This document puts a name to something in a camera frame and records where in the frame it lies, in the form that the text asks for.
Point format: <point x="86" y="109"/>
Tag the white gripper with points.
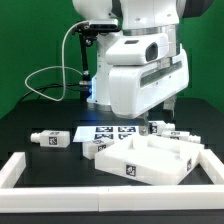
<point x="134" y="90"/>

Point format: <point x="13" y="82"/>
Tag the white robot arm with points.
<point x="135" y="18"/>

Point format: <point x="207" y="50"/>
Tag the white sheet with tags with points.
<point x="88" y="133"/>

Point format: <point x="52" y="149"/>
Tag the white U-shaped fence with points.
<point x="100" y="199"/>

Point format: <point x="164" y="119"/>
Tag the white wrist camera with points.
<point x="138" y="50"/>

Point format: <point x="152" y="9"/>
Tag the black camera on stand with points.
<point x="88" y="32"/>

